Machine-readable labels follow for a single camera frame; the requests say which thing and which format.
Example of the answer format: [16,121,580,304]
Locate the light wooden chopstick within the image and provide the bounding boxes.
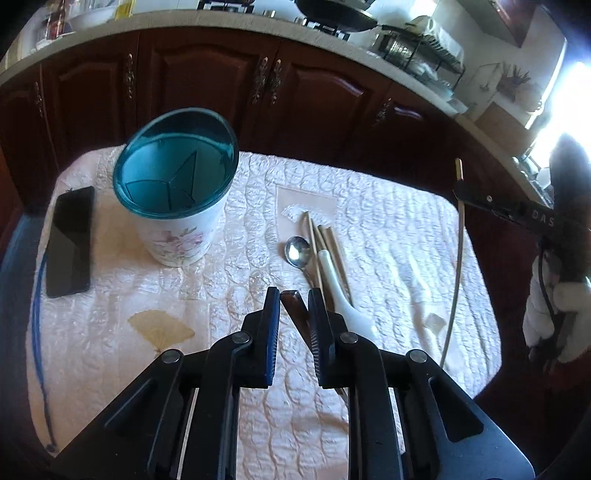
[304,211,324,295]

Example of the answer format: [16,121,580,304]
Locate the dark brown handled fork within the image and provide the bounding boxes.
[280,288,359,406]

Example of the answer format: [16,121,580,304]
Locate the white quilted tablecloth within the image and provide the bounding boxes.
[25,146,504,480]

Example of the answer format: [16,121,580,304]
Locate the black wok with lid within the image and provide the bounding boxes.
[294,0,417,36]

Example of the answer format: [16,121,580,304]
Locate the black smartphone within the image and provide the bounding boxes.
[46,186,95,298]

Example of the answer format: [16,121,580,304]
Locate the black dish rack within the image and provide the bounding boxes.
[372,27,466,91]

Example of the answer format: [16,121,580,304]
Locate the brown lower kitchen cabinets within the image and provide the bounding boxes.
[0,25,551,259]

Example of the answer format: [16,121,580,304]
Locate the white gloved right hand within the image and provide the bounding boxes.
[522,257,591,364]

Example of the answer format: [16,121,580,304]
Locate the floral white utensil holder cup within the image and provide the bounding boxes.
[112,107,239,267]

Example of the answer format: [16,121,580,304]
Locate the blue cable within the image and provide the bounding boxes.
[32,250,59,453]

